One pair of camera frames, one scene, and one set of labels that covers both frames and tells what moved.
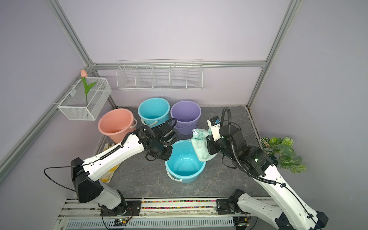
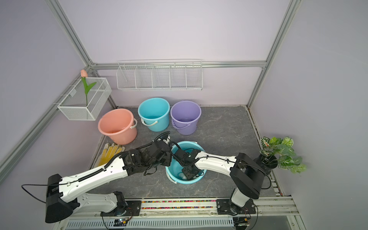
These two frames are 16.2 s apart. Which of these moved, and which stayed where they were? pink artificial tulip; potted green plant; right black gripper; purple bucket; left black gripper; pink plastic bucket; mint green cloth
Moved: left black gripper; right black gripper; mint green cloth
Stayed: purple bucket; potted green plant; pink artificial tulip; pink plastic bucket
